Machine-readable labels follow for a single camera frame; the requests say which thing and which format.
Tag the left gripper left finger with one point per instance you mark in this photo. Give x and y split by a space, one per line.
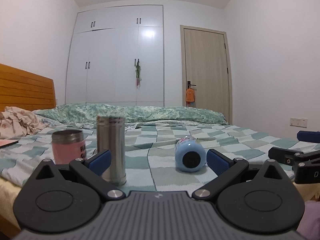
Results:
59 198

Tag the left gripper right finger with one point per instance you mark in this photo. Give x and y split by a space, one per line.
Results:
255 198

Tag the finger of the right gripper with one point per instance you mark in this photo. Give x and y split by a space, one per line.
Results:
309 136

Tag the blue cartoon sticker cup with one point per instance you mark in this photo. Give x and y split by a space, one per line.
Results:
190 156

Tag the pink steel-rimmed cup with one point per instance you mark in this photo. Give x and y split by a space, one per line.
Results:
68 145

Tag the purple sleeve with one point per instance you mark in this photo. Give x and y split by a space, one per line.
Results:
309 225

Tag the tall stainless steel tumbler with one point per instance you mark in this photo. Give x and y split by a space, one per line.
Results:
111 136

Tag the pink flat book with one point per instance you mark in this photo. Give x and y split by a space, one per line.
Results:
7 142

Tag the green checkered blanket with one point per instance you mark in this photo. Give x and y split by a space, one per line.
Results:
150 153

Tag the crumpled beige floral clothes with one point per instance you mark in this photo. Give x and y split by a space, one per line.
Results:
17 122

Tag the green floral duvet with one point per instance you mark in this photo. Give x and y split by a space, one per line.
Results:
84 115

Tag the orange wooden headboard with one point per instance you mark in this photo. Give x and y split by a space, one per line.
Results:
25 90

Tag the beige wooden door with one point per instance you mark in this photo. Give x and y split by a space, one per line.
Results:
206 64

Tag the green plant hanging ornament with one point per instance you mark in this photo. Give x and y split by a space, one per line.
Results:
138 69

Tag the white built-in wardrobe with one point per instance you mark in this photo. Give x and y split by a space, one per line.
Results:
105 46

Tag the white wall socket panel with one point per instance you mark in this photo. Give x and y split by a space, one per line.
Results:
299 122

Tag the orange pouch on door handle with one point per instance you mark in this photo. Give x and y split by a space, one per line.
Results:
190 95

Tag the black door handle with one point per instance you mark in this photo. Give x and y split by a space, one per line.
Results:
189 85

